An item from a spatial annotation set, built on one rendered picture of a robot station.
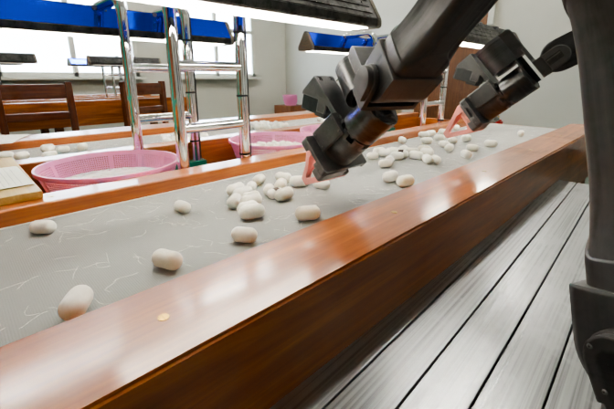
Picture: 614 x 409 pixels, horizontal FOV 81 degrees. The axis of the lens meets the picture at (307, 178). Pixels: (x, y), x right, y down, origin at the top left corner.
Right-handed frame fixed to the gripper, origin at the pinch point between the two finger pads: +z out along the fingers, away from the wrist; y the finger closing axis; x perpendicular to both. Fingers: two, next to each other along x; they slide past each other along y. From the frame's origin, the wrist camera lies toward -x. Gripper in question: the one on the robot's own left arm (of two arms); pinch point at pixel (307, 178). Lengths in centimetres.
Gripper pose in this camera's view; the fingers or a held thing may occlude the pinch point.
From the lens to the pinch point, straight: 62.6
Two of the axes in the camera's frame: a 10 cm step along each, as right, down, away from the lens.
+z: -5.3, 5.0, 6.9
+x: 4.6, 8.5, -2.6
